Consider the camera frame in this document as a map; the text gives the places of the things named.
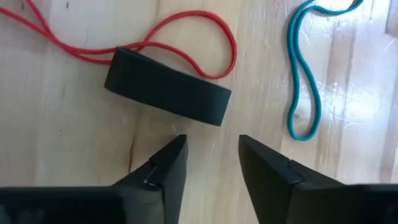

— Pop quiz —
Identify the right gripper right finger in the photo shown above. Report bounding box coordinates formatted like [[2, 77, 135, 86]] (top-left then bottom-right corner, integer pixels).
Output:
[[238, 134, 351, 224]]

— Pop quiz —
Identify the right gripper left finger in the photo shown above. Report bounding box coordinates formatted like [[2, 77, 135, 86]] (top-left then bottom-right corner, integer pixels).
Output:
[[111, 134, 189, 224]]

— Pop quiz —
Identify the wide black rubber band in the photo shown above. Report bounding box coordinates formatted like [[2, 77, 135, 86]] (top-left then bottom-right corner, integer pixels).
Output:
[[104, 46, 233, 127]]

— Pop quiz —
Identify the blue rubber band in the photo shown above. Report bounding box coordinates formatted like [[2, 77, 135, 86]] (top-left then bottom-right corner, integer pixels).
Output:
[[285, 0, 364, 141]]

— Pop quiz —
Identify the red rubber band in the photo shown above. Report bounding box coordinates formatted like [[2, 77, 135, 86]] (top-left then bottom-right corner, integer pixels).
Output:
[[0, 0, 238, 80]]

